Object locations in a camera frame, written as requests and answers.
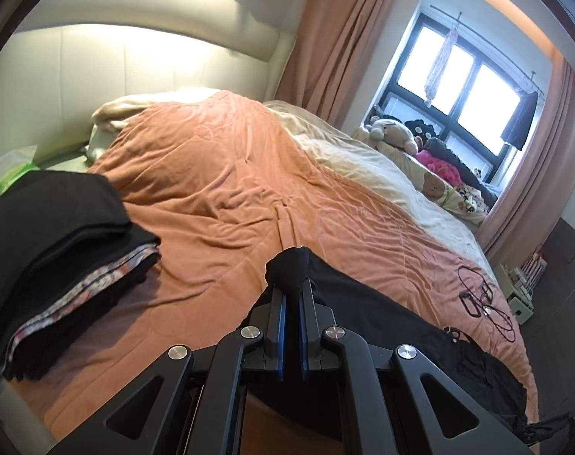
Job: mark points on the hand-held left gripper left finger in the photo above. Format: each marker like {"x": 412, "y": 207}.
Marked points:
{"x": 280, "y": 341}

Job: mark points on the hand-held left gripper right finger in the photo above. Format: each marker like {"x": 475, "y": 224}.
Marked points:
{"x": 304, "y": 341}

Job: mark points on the black pants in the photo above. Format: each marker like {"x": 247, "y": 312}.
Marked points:
{"x": 387, "y": 303}

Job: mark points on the orange blanket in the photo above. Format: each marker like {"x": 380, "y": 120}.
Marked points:
{"x": 221, "y": 175}

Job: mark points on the cream bed sheet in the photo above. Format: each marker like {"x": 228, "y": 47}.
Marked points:
{"x": 363, "y": 170}

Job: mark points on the stack of folded dark clothes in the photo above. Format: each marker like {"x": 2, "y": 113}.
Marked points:
{"x": 79, "y": 303}

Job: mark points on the bear print pillow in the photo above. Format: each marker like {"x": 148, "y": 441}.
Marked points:
{"x": 451, "y": 194}

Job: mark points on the white bedside cabinet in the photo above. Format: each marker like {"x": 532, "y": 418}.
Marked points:
{"x": 519, "y": 294}

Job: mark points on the pink plush toy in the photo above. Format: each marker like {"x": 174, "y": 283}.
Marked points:
{"x": 439, "y": 163}

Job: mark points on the white plush bear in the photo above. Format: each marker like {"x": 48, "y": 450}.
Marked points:
{"x": 389, "y": 132}

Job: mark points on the black plush toy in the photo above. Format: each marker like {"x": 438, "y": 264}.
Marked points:
{"x": 422, "y": 130}

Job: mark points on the folded black garment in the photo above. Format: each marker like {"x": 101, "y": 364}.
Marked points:
{"x": 55, "y": 213}

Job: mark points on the cream pillow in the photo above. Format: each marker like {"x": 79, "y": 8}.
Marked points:
{"x": 121, "y": 109}

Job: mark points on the black-framed window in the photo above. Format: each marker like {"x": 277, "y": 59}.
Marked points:
{"x": 486, "y": 99}

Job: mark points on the white padded headboard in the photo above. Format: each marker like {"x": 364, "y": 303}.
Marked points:
{"x": 150, "y": 66}

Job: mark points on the pink curtain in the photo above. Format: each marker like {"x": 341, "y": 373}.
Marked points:
{"x": 543, "y": 151}
{"x": 344, "y": 33}

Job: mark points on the hanging dark garment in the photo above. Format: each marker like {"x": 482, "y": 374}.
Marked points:
{"x": 519, "y": 118}

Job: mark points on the hanging patterned cloth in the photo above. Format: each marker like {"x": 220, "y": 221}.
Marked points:
{"x": 441, "y": 61}

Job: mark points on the green tissue pack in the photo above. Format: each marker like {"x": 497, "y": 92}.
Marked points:
{"x": 15, "y": 166}

